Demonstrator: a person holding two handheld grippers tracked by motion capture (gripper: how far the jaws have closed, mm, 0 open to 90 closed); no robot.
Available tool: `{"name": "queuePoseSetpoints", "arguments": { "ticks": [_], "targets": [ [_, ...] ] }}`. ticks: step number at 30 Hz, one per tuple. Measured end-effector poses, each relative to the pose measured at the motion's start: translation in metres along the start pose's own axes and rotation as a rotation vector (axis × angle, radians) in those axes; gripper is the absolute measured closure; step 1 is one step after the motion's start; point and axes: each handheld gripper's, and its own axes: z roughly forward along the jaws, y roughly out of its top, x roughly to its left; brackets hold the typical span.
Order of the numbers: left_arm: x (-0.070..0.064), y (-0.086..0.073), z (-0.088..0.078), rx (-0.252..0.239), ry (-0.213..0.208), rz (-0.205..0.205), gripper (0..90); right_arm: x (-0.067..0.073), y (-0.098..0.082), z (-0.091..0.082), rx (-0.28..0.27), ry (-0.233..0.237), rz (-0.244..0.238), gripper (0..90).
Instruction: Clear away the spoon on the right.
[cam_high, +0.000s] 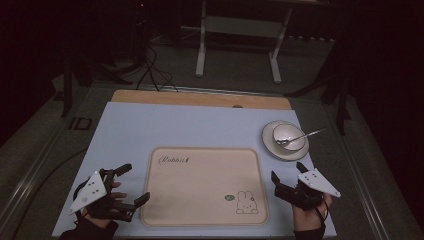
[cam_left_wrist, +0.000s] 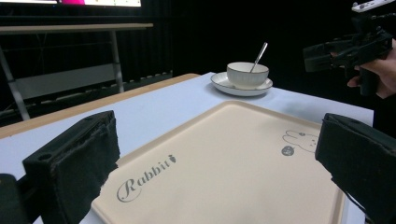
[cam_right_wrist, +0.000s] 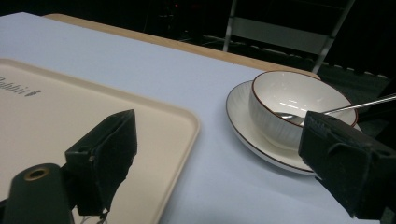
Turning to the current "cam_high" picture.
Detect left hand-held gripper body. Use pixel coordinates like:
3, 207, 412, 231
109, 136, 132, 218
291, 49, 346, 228
67, 168, 136, 223

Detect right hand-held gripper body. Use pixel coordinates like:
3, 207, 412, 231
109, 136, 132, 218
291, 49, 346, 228
272, 167, 342, 212

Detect person's left hand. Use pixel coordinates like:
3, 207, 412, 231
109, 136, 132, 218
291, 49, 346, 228
81, 180, 129, 230

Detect person's right hand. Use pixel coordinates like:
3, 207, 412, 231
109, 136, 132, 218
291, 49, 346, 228
291, 193, 334, 232

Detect white saucer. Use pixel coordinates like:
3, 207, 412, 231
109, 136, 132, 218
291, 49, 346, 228
261, 120, 311, 162

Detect metal spoon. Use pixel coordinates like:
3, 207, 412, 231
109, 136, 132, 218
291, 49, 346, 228
275, 126, 329, 147

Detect white bowl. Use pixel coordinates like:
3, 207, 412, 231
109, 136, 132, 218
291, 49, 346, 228
272, 122, 307, 153

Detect beige placemat with rabbit print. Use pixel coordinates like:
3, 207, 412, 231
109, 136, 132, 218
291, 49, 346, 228
139, 146, 271, 228

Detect black floor socket box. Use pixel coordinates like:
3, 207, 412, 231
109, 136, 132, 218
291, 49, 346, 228
68, 116, 94, 132

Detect light blue table mat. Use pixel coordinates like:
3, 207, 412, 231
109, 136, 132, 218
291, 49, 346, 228
51, 101, 338, 239

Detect black stand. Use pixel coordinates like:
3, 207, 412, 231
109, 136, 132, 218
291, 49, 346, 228
53, 49, 134, 118

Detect black computer tower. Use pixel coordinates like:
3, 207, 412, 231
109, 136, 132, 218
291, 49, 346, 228
132, 0, 150, 65

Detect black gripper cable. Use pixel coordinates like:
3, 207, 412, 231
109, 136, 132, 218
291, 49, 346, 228
313, 198, 330, 231

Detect metal floor rail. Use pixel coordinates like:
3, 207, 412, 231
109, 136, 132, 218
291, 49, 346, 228
0, 125, 66, 234
328, 106, 393, 240

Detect dark floor cable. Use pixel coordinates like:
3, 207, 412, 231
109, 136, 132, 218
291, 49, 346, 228
9, 147, 90, 240

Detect black floor cables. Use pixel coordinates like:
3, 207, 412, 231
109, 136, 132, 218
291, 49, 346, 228
135, 45, 180, 93

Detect white metal table frame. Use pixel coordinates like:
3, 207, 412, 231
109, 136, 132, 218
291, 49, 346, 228
194, 0, 295, 85

